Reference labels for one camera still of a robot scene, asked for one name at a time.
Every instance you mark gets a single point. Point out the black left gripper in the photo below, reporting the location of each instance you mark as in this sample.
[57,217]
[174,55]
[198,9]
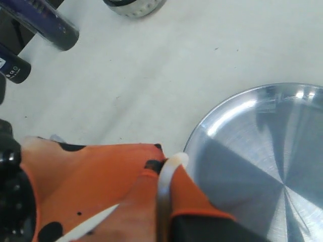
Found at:
[59,185]

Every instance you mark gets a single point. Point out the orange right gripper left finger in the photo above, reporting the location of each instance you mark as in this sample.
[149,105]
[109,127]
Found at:
[136,218]

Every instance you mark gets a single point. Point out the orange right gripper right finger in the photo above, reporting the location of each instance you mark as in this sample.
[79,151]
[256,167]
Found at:
[194,218]

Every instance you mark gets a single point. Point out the thin wooden stick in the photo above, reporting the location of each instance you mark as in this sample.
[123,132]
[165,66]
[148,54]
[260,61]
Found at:
[163,202]

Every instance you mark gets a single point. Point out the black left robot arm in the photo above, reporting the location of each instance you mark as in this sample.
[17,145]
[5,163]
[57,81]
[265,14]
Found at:
[32,27]

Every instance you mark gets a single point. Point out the round silver metal plate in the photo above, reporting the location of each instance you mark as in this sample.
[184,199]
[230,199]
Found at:
[258,156]

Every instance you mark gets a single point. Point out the silver metal perforated cup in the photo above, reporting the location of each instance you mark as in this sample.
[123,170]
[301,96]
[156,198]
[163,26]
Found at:
[133,8]

